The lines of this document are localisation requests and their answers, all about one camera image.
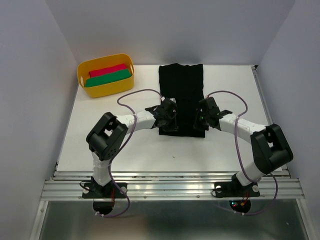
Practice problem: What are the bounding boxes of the black t-shirt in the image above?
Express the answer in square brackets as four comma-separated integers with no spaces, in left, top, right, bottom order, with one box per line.
[158,63,206,138]

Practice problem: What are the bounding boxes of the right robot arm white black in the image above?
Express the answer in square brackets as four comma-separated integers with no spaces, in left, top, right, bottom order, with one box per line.
[194,108,293,198]

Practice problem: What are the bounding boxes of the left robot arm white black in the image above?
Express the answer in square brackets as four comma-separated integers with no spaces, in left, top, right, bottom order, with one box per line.
[86,103,178,197]

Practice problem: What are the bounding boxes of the yellow plastic basket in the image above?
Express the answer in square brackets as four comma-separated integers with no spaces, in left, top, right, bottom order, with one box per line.
[77,53,135,98]

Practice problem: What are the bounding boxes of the red rolled t-shirt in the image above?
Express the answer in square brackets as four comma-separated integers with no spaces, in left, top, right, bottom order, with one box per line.
[89,63,127,78]

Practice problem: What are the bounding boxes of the green rolled t-shirt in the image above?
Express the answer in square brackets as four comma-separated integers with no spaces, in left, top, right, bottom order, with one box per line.
[84,69,132,88]

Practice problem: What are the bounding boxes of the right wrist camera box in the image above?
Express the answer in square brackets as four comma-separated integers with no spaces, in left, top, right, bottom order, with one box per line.
[198,97,220,117]

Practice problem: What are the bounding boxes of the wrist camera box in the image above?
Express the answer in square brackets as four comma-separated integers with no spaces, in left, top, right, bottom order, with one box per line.
[160,97,177,118]
[198,97,220,117]

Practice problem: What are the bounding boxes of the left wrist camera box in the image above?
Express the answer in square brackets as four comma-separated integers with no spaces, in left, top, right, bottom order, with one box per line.
[160,97,177,118]

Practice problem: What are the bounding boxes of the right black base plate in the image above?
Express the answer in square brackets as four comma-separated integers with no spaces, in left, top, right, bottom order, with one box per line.
[211,181,260,198]

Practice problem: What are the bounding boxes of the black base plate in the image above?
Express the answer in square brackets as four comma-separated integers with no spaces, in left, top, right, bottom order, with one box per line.
[79,181,126,199]
[211,181,260,198]

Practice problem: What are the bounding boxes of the aluminium rail frame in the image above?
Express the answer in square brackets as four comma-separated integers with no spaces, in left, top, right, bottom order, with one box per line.
[27,64,312,240]

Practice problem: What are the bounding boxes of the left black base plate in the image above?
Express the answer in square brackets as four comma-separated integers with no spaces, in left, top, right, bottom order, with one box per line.
[79,181,126,199]

